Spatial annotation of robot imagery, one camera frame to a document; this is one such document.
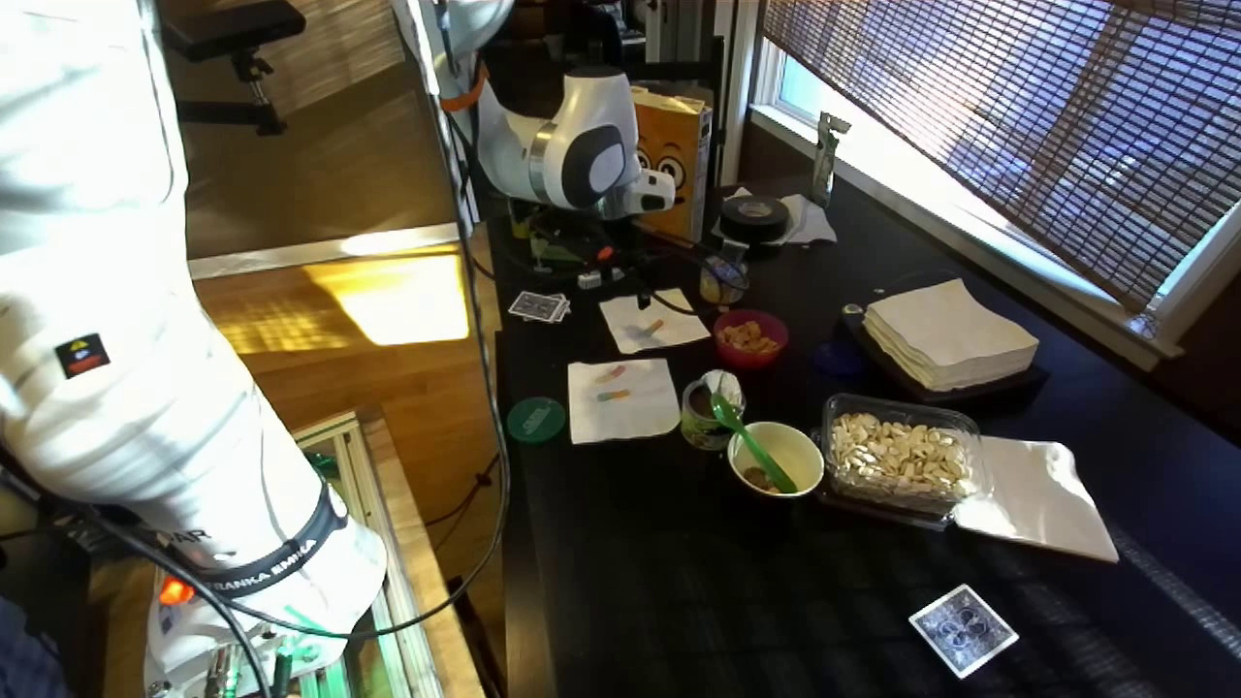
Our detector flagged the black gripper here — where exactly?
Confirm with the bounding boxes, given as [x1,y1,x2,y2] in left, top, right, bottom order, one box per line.
[567,206,654,294]

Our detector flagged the white paper serviette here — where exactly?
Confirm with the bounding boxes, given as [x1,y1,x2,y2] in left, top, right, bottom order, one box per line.
[562,353,685,452]
[593,285,712,362]

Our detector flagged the clear jelly candy packet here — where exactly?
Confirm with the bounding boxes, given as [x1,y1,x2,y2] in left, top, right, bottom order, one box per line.
[693,247,755,311]

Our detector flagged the white green handheld device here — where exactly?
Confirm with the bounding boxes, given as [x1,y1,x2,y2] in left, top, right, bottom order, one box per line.
[567,265,629,294]

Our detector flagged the blue playing card deck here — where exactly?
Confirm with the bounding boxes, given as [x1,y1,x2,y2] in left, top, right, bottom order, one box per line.
[503,287,575,330]

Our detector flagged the black tape roll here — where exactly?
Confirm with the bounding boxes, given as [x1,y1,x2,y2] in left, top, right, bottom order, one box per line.
[717,190,793,247]

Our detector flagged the orange face cardboard box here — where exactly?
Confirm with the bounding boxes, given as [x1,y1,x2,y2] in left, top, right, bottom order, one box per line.
[629,81,717,247]

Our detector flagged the red bowl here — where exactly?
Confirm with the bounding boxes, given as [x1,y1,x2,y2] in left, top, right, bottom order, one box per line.
[711,306,793,377]

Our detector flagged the green round lid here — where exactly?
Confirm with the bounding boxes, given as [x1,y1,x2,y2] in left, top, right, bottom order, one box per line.
[503,393,568,445]

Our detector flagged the small green cup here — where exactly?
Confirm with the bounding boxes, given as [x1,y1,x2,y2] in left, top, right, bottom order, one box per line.
[680,368,749,453]

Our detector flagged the crumpled white tissue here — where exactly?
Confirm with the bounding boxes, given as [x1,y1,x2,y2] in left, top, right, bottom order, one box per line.
[727,188,840,251]

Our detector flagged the green plastic spoon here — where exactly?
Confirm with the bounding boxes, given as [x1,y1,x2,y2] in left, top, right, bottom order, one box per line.
[705,388,801,497]

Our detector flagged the green bowl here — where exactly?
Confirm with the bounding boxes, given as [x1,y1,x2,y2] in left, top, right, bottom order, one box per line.
[724,421,831,503]

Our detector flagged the wooden robot stand board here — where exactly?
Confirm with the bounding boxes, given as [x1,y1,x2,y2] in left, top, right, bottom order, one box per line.
[288,406,488,698]

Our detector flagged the clear popcorn container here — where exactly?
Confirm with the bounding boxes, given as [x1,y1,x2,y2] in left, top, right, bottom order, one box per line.
[815,393,981,528]

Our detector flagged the white napkin stack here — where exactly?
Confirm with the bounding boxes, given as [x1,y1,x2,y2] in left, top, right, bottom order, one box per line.
[855,277,1043,396]

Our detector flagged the bamboo window blind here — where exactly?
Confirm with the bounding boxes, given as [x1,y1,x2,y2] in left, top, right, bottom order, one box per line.
[755,0,1241,324]

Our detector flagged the black office chair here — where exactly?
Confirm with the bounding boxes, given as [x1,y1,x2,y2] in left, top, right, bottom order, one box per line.
[157,0,311,136]

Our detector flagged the small blue white card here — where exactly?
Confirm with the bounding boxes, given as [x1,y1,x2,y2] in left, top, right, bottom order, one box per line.
[902,582,1022,684]

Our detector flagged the dark blue cloth item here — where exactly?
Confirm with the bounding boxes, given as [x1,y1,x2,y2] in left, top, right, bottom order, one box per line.
[0,595,71,698]

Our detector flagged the black hanging cable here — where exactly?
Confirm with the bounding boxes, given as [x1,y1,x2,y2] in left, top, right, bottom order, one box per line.
[254,0,512,647]

